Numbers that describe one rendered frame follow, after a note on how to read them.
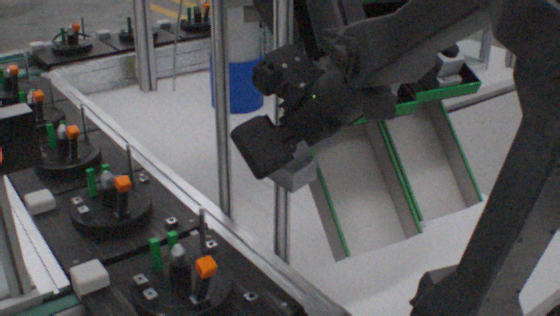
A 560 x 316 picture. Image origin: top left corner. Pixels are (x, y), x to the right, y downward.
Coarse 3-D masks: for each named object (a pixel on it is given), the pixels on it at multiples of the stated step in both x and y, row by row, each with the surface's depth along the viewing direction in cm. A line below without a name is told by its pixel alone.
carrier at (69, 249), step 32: (128, 160) 99; (96, 192) 98; (128, 192) 100; (160, 192) 104; (64, 224) 94; (96, 224) 90; (128, 224) 92; (160, 224) 94; (192, 224) 94; (64, 256) 86; (96, 256) 86; (128, 256) 88
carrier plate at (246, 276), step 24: (192, 240) 90; (216, 240) 90; (120, 264) 84; (144, 264) 84; (240, 264) 85; (120, 288) 79; (240, 288) 80; (264, 288) 80; (96, 312) 75; (120, 312) 75; (240, 312) 75; (264, 312) 75; (288, 312) 75
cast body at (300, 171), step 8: (288, 136) 68; (304, 144) 70; (296, 152) 69; (304, 152) 70; (296, 160) 70; (304, 160) 71; (312, 160) 71; (288, 168) 70; (296, 168) 70; (304, 168) 70; (312, 168) 71; (272, 176) 72; (280, 176) 71; (288, 176) 69; (296, 176) 69; (304, 176) 71; (312, 176) 72; (280, 184) 71; (288, 184) 70; (296, 184) 70; (304, 184) 71
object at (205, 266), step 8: (192, 256) 70; (200, 256) 71; (208, 256) 69; (200, 264) 68; (208, 264) 68; (200, 272) 68; (208, 272) 68; (200, 280) 70; (208, 280) 70; (200, 288) 71; (200, 296) 72
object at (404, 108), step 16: (256, 0) 88; (272, 0) 83; (304, 0) 93; (272, 16) 84; (304, 16) 90; (368, 16) 84; (272, 32) 85; (304, 32) 87; (304, 48) 84; (400, 96) 81; (400, 112) 78
